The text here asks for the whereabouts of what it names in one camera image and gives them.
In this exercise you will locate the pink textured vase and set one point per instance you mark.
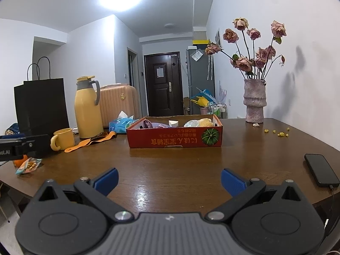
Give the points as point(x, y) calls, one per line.
point(254, 101)

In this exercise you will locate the scattered yellow bits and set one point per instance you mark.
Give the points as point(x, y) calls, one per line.
point(279, 133)

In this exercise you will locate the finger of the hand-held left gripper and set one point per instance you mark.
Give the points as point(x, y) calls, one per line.
point(33, 145)
point(12, 137)

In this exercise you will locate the black smartphone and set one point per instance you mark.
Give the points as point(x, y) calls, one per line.
point(321, 170)

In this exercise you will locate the blue tissue pack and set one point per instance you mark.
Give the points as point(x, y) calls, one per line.
point(120, 124)

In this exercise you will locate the orange fruit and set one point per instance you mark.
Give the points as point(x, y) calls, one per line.
point(20, 162)

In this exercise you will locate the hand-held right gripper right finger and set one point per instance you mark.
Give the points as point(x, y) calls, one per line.
point(233, 182)

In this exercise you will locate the white wedge-shaped item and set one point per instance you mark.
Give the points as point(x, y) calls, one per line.
point(174, 123)

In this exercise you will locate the white fluffy mesh ball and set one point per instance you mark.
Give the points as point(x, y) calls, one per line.
point(191, 123)

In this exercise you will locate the blue cloth bag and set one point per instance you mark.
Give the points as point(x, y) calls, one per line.
point(12, 128)

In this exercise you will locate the pink ribbed suitcase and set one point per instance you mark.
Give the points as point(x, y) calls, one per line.
point(119, 103)

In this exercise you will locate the red cardboard box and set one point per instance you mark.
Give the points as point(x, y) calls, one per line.
point(170, 138)

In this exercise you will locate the yellow mug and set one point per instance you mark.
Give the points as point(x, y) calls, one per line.
point(65, 138)

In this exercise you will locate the yellow thermos jug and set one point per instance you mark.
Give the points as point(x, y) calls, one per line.
point(87, 111)

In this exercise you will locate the white and yellow alpaca plush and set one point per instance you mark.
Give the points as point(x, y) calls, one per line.
point(205, 122)

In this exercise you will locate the yellow box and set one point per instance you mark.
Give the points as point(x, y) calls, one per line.
point(201, 42)

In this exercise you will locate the blue and yellow bags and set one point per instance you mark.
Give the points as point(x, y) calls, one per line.
point(202, 99)

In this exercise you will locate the purple feather decoration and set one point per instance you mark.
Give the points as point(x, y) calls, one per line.
point(222, 93)

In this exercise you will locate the small ceiling lamp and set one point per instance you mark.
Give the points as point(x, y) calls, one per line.
point(169, 25)

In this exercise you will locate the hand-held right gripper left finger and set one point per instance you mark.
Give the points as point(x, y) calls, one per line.
point(106, 180)

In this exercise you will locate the dark brown door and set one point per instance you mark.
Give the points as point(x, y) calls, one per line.
point(163, 90)

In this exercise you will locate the dried pink roses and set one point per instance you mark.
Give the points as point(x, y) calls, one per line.
point(244, 62)

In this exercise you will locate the black paper bag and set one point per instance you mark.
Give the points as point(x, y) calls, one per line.
point(42, 106)

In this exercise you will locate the small metal dish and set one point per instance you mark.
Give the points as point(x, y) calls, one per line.
point(75, 129)

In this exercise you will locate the clear snack packet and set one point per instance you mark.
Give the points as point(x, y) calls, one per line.
point(29, 166)

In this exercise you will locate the grey refrigerator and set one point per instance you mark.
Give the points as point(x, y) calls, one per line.
point(199, 74)

